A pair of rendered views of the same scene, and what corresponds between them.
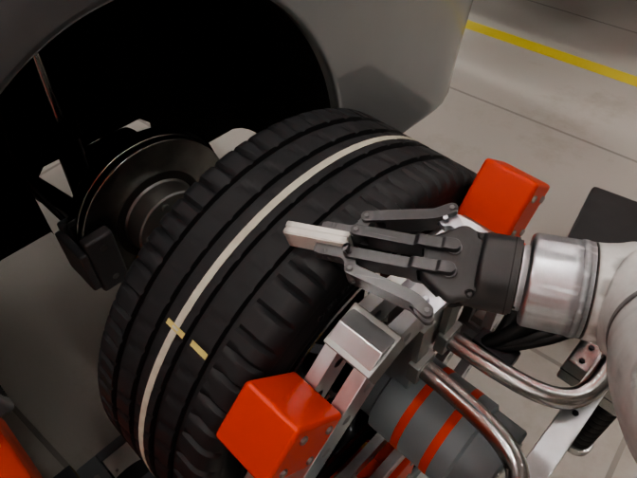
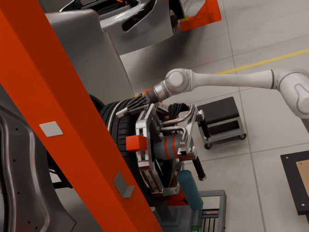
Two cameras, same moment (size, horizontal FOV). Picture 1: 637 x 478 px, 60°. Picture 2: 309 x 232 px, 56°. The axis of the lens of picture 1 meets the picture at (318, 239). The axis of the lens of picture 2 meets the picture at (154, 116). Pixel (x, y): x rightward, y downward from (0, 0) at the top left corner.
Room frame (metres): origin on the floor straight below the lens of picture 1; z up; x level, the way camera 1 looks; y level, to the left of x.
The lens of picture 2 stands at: (-0.97, 0.28, 1.82)
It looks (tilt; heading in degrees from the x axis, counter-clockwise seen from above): 28 degrees down; 342
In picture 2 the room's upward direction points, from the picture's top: 24 degrees counter-clockwise
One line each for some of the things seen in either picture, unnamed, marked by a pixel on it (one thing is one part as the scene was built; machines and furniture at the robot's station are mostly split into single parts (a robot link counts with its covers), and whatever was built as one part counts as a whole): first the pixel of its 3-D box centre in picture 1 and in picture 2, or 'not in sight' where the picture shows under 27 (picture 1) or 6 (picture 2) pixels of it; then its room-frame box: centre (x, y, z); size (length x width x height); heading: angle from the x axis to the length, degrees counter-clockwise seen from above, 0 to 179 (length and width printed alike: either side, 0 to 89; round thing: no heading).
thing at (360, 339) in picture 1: (399, 388); (163, 148); (0.40, -0.12, 0.85); 0.54 x 0.07 x 0.54; 136
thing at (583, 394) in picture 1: (541, 329); (175, 110); (0.38, -0.28, 1.03); 0.19 x 0.18 x 0.11; 46
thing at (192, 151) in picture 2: not in sight; (187, 153); (0.13, -0.15, 0.93); 0.09 x 0.05 x 0.05; 46
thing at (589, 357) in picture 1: (599, 376); (195, 116); (0.37, -0.39, 0.93); 0.09 x 0.05 x 0.05; 46
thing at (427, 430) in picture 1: (438, 419); (174, 146); (0.35, -0.17, 0.85); 0.21 x 0.14 x 0.14; 46
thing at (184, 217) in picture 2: not in sight; (166, 208); (0.51, 0.00, 0.32); 0.40 x 0.30 x 0.28; 136
